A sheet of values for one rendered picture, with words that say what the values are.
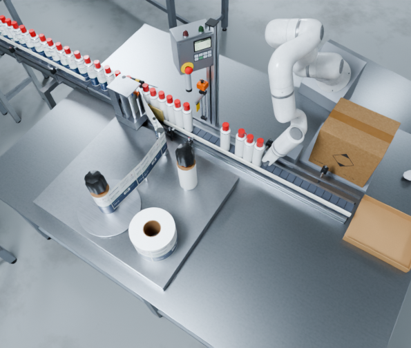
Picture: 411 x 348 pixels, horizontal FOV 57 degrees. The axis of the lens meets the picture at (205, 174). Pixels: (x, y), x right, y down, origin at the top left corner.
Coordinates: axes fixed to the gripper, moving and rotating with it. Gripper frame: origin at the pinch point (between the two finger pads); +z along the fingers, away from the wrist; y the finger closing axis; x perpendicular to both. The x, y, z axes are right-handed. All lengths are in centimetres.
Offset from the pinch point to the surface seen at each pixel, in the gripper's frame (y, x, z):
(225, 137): 2.5, -23.3, 0.6
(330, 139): -17.5, 16.7, -21.4
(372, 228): 0, 59, -10
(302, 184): -1.7, 21.6, -1.1
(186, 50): -2, -59, -30
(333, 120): -25.9, 13.0, -23.5
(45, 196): 72, -78, 35
